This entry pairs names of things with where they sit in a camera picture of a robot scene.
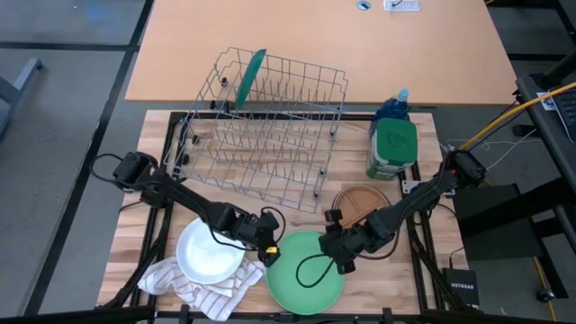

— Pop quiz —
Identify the blue dish soap bottle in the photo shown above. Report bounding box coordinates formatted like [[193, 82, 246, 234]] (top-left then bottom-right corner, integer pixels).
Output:
[[369, 88, 411, 136]]

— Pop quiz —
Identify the white plate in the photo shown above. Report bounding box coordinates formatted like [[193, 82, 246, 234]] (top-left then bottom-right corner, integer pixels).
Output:
[[175, 217, 248, 286]]

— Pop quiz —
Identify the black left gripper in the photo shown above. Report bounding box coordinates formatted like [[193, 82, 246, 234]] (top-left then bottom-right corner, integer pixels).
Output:
[[238, 213, 282, 267]]

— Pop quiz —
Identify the dark green plate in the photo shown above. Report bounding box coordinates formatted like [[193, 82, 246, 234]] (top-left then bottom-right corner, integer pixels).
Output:
[[234, 48, 267, 110]]

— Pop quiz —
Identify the black stand base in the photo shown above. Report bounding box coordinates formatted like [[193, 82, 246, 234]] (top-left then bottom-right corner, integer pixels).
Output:
[[452, 184, 545, 262]]

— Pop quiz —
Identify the yellow cable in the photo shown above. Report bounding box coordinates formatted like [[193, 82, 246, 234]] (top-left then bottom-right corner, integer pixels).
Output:
[[533, 256, 558, 323], [458, 81, 576, 152]]

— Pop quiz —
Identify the black keyboard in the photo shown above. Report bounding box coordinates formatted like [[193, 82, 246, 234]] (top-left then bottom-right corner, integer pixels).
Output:
[[552, 89, 576, 143]]

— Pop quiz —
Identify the white desk power strip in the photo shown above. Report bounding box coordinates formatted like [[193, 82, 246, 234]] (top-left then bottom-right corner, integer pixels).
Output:
[[382, 0, 420, 13]]

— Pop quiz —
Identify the grey metal bench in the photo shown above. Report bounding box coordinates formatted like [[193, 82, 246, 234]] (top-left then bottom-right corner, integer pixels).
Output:
[[0, 57, 44, 136]]

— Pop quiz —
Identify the tan divided plate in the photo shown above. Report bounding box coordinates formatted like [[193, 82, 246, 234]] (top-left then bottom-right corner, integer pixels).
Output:
[[333, 184, 392, 230]]

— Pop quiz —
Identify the green Cascade detergent tub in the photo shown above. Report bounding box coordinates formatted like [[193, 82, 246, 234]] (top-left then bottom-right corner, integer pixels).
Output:
[[364, 117, 419, 181]]

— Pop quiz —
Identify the black side desk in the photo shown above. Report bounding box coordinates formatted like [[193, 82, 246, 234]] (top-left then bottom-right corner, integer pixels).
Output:
[[515, 53, 576, 253]]

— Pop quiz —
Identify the light wooden desk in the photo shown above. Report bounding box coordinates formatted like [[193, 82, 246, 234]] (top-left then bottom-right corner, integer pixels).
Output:
[[124, 0, 518, 107]]

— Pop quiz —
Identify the black aluminium table frame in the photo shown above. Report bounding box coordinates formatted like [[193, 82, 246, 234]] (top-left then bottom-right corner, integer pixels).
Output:
[[96, 110, 482, 324]]

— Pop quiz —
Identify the black Netgear network switch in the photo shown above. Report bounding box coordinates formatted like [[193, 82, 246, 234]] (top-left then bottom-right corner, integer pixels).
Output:
[[443, 268, 481, 307]]

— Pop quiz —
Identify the white red-striped kitchen towel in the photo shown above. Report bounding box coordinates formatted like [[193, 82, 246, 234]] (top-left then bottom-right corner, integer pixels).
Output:
[[137, 254, 266, 323]]

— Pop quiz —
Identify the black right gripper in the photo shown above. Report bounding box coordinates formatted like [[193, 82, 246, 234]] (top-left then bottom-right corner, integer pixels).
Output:
[[319, 224, 368, 275]]

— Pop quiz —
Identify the grey wire dish rack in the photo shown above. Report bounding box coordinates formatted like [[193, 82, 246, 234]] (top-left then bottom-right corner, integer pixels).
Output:
[[161, 46, 350, 215]]

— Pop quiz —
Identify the light green plate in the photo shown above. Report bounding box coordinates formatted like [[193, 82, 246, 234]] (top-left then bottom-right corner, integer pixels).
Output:
[[265, 230, 347, 316]]

